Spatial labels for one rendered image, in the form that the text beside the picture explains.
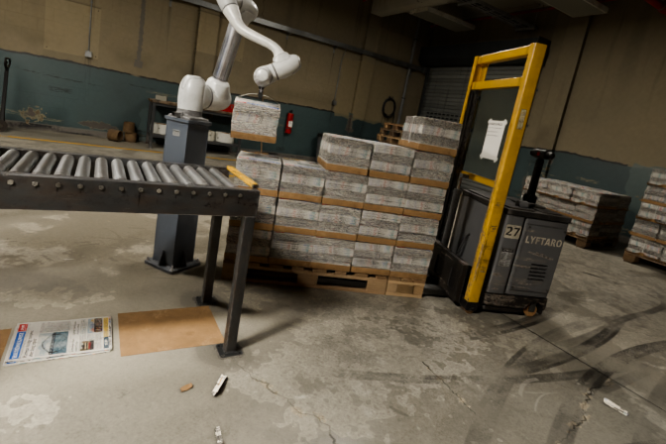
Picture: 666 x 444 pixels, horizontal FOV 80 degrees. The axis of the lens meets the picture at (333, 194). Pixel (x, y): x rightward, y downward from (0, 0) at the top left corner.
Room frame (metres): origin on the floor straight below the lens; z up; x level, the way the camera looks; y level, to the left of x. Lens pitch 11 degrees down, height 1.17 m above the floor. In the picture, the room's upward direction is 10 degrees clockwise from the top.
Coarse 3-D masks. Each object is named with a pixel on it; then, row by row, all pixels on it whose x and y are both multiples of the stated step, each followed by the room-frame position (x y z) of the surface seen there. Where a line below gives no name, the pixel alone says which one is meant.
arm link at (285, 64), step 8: (224, 8) 2.47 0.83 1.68; (232, 8) 2.47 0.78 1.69; (232, 16) 2.46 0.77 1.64; (240, 16) 2.48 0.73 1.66; (232, 24) 2.46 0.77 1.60; (240, 24) 2.45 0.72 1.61; (240, 32) 2.45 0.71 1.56; (248, 32) 2.44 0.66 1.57; (256, 32) 2.45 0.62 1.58; (256, 40) 2.44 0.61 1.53; (264, 40) 2.43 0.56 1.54; (272, 48) 2.43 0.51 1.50; (280, 48) 2.44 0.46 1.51; (280, 56) 2.37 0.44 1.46; (288, 56) 2.38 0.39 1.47; (296, 56) 2.40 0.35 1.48; (280, 64) 2.36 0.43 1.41; (288, 64) 2.36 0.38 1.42; (296, 64) 2.38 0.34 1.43; (280, 72) 2.36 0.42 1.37; (288, 72) 2.38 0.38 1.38
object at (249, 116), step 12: (240, 108) 2.46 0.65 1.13; (252, 108) 2.48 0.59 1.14; (264, 108) 2.49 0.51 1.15; (276, 108) 2.52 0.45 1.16; (240, 120) 2.49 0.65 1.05; (252, 120) 2.50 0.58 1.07; (264, 120) 2.51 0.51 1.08; (276, 120) 2.53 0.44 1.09; (252, 132) 2.51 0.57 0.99; (264, 132) 2.53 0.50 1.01; (276, 132) 2.54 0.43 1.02
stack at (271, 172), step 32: (256, 160) 2.49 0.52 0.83; (288, 160) 2.79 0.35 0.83; (320, 192) 2.58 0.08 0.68; (352, 192) 2.63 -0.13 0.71; (384, 192) 2.68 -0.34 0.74; (288, 224) 2.55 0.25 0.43; (320, 224) 2.60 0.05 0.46; (352, 224) 2.63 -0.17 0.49; (384, 224) 2.68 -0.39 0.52; (288, 256) 2.56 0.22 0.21; (320, 256) 2.60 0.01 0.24; (352, 256) 2.64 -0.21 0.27; (384, 256) 2.69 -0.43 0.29; (352, 288) 2.65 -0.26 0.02; (384, 288) 2.70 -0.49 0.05
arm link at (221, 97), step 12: (252, 0) 2.69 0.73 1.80; (240, 12) 2.61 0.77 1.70; (252, 12) 2.67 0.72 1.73; (228, 36) 2.66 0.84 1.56; (240, 36) 2.69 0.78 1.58; (228, 48) 2.66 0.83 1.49; (228, 60) 2.68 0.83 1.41; (216, 72) 2.68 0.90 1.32; (228, 72) 2.71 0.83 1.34; (216, 84) 2.66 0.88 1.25; (228, 84) 2.74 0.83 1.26; (216, 96) 2.66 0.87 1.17; (228, 96) 2.75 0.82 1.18; (216, 108) 2.71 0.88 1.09
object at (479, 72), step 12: (480, 72) 3.36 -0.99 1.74; (468, 96) 3.31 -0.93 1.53; (468, 108) 3.30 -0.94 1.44; (468, 120) 3.35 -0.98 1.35; (468, 132) 3.30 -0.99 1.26; (456, 156) 3.30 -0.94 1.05; (456, 168) 3.35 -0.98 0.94; (456, 180) 3.30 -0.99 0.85; (444, 204) 3.31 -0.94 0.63; (444, 216) 3.35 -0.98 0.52; (444, 228) 3.31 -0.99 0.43
